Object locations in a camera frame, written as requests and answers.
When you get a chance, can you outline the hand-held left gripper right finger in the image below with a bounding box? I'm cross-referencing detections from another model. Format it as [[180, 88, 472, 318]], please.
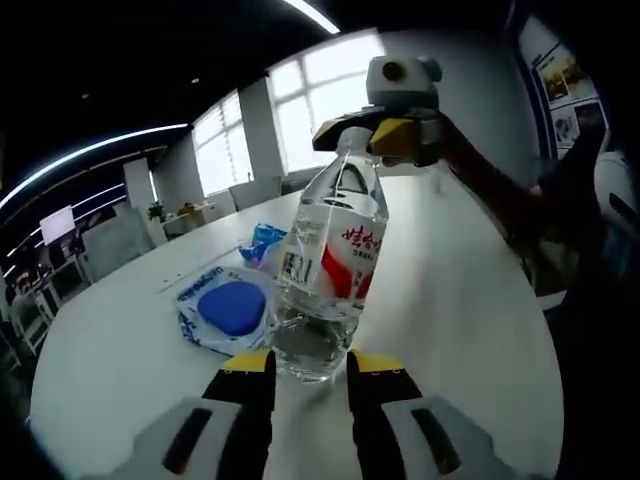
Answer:
[[347, 348, 506, 480]]

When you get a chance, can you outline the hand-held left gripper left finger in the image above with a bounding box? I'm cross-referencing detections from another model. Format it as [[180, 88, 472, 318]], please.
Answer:
[[117, 348, 277, 480]]

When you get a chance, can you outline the clear plastic water bottle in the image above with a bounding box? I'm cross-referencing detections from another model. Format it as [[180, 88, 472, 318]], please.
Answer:
[[267, 127, 390, 385]]

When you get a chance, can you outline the clear bag with blue pad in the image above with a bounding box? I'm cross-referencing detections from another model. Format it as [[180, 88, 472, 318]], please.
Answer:
[[173, 264, 279, 357]]

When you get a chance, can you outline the blue tissue packet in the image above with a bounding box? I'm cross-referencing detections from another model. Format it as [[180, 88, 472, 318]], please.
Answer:
[[238, 223, 289, 269]]

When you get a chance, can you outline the wide window with blinds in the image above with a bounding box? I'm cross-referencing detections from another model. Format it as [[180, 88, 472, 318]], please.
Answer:
[[267, 27, 396, 176]]

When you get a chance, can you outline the dark grey chair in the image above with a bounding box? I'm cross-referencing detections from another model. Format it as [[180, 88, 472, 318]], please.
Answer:
[[279, 174, 321, 197]]

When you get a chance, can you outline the light grey chair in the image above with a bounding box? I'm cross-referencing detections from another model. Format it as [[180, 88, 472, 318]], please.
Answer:
[[228, 179, 281, 211]]

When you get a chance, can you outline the narrow window with blinds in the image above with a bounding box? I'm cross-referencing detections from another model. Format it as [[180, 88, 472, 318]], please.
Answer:
[[192, 92, 254, 199]]

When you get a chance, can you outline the ceiling light strip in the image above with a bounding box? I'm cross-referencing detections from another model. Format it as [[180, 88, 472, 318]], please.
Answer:
[[282, 0, 341, 34], [0, 123, 190, 211]]

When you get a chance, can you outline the white table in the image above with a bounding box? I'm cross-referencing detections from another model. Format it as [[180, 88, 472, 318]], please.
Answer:
[[28, 167, 565, 480]]

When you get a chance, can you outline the white cabinet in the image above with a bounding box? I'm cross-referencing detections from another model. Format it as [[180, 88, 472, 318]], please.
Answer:
[[163, 199, 221, 239]]

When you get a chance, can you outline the white chest-worn device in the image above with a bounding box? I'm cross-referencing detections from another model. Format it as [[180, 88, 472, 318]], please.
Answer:
[[594, 149, 640, 241]]

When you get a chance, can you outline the large grey office chair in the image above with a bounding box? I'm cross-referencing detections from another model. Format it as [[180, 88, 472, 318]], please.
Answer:
[[82, 209, 156, 281]]

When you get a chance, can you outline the person's body in dark clothing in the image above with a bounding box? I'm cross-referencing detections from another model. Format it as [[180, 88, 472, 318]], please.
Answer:
[[519, 124, 640, 480]]

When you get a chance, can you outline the white monitor screen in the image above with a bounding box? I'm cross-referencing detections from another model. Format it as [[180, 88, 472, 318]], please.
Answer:
[[40, 207, 75, 246]]

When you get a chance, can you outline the white table cable cover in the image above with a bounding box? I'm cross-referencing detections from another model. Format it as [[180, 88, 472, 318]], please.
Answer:
[[158, 243, 251, 295]]

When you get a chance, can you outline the blue and white wall poster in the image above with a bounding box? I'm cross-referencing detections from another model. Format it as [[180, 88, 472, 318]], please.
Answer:
[[519, 17, 609, 161]]

